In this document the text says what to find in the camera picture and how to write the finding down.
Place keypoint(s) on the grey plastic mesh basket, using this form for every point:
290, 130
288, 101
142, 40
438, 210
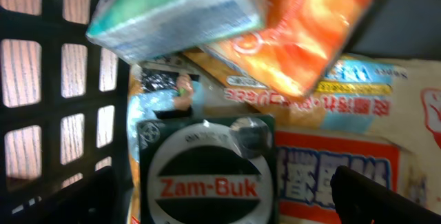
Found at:
64, 99

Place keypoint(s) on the green Zam-Buk tin box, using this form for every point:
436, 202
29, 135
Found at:
214, 170

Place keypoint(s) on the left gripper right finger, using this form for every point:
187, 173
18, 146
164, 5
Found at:
360, 200

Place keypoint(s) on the teal silver small box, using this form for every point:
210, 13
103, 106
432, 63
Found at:
140, 30

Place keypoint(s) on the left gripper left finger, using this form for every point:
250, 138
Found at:
87, 201

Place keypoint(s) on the orange small box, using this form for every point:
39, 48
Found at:
300, 41

